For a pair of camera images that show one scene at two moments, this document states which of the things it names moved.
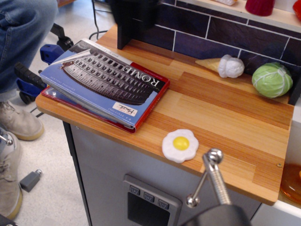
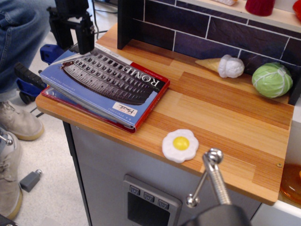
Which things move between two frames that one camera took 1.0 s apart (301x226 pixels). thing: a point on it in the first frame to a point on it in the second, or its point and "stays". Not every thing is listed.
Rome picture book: (93, 79) stays
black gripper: (137, 14) to (63, 10)
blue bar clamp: (30, 84) stays
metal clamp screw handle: (211, 158) stays
